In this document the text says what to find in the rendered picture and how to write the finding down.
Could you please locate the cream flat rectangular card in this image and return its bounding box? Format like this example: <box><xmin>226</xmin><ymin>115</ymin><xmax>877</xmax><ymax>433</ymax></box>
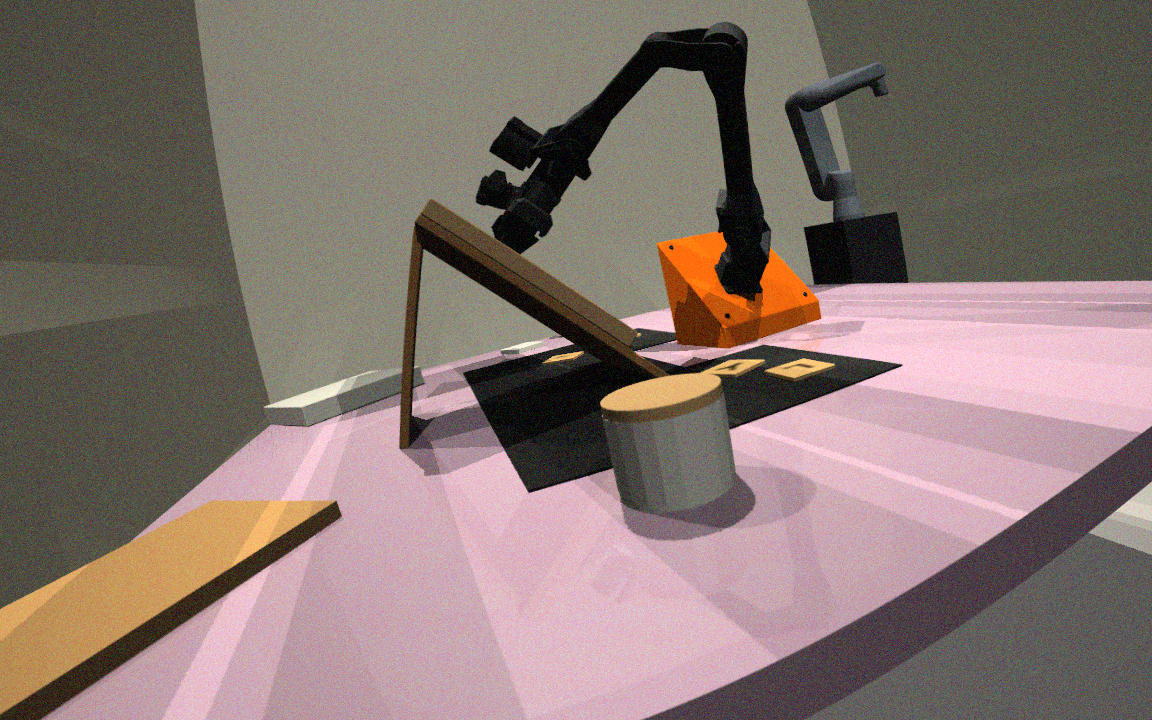
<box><xmin>501</xmin><ymin>341</ymin><xmax>545</xmax><ymax>354</ymax></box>

